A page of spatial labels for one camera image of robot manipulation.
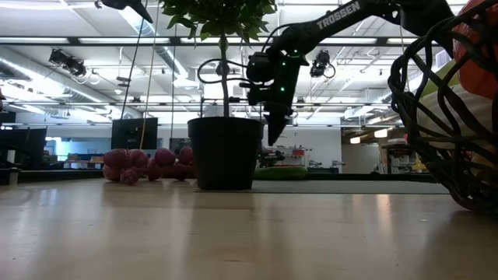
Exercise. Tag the black monitor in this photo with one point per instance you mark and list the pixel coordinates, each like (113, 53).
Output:
(134, 134)

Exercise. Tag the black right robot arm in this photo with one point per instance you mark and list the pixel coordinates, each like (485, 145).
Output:
(338, 15)

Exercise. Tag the light green leek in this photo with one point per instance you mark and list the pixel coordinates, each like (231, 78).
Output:
(459, 113)

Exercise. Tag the black ceiling mounted camera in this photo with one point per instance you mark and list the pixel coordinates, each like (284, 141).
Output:
(68, 62)
(321, 64)

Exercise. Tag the green cucumber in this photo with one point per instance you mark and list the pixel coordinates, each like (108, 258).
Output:
(280, 173)

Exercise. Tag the purple grapes bunch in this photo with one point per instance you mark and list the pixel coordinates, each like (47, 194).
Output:
(116, 159)

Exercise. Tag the large orange fruit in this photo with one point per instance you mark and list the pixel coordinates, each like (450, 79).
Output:
(478, 74)

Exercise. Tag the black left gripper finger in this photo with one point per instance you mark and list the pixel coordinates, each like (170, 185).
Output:
(132, 7)

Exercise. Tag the green plant in black pot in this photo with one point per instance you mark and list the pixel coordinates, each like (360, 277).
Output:
(225, 155)

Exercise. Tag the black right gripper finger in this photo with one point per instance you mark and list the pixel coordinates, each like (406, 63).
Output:
(277, 128)

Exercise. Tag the ceiling light strip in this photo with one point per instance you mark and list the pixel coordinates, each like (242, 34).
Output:
(124, 40)
(35, 40)
(350, 40)

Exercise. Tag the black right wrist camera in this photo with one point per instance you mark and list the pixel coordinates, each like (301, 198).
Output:
(260, 67)

